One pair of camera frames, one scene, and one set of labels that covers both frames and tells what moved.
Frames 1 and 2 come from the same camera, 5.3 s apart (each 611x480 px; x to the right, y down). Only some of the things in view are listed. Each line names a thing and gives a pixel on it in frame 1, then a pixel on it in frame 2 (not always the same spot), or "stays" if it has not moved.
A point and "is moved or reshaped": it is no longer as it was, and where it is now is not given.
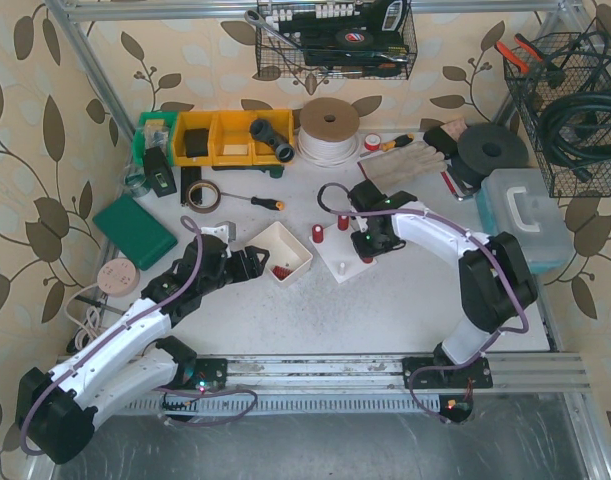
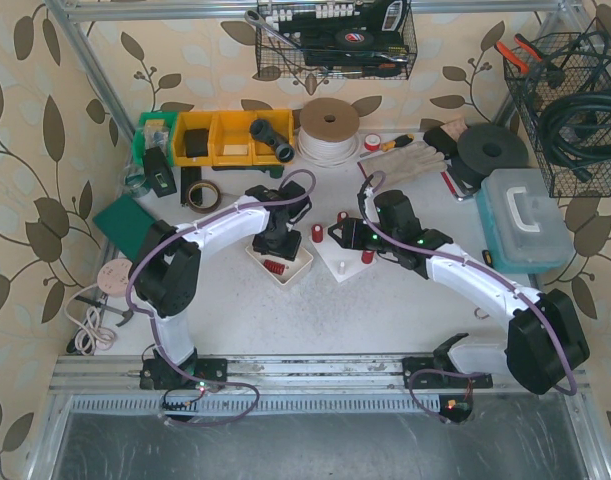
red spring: (281, 272) is moved or reshaped
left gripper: (242, 265) to (277, 245)
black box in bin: (196, 142) stays
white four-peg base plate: (339, 253) stays
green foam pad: (140, 235) stays
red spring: (317, 233) stays
